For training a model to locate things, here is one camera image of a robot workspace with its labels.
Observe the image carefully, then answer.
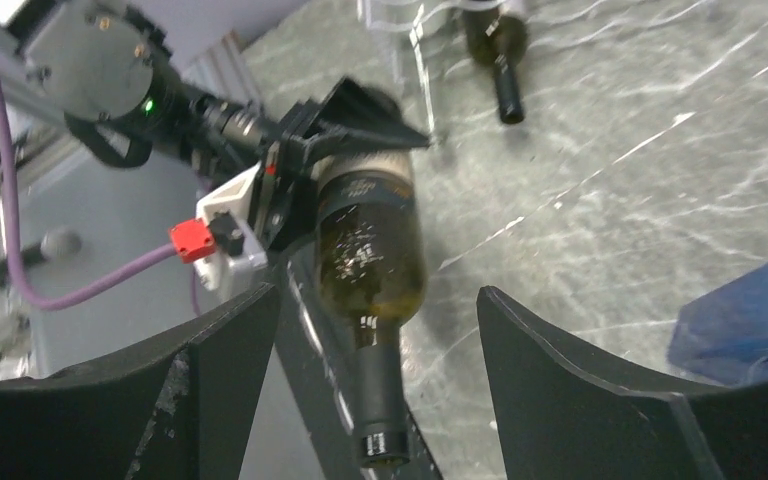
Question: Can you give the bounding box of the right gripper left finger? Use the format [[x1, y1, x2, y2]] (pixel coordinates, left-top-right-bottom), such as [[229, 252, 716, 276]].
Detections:
[[0, 283, 280, 479]]

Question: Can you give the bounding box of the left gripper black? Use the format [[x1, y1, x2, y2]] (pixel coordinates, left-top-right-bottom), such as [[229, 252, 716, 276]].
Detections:
[[248, 76, 431, 252]]

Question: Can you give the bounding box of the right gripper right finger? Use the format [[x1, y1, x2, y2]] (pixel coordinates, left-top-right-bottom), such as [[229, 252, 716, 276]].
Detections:
[[476, 286, 768, 480]]

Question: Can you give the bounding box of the wine bottle with cream label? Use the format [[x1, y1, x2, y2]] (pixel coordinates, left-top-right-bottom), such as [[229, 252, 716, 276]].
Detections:
[[315, 151, 428, 469]]

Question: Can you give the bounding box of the dark green wine bottle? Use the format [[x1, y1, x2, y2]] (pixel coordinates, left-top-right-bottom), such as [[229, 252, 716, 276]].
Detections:
[[461, 0, 528, 125]]

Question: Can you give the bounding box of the blue square glass bottle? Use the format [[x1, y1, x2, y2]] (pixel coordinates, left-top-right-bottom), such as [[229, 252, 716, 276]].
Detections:
[[667, 263, 768, 386]]

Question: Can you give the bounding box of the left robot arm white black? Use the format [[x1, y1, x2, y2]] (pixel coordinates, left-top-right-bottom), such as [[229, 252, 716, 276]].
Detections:
[[5, 1, 430, 249]]

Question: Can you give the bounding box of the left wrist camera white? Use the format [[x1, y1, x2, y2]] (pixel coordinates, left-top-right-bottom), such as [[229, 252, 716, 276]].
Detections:
[[169, 166, 268, 302]]

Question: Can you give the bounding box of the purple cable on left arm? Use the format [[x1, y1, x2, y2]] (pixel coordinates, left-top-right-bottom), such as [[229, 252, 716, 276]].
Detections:
[[0, 0, 180, 313]]

